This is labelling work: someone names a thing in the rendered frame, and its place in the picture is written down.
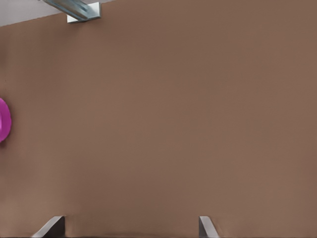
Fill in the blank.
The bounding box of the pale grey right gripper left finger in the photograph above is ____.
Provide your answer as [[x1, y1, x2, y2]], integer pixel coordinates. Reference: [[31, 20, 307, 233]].
[[31, 215, 66, 238]]

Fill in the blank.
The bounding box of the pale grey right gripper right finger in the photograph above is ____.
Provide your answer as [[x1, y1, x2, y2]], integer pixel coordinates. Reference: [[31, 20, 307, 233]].
[[199, 216, 220, 238]]

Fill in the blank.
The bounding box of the silver frame post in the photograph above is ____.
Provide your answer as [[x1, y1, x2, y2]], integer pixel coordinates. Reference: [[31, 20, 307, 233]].
[[42, 0, 102, 24]]

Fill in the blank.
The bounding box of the magenta bowl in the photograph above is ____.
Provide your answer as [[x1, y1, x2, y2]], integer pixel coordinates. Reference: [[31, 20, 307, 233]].
[[0, 97, 12, 143]]

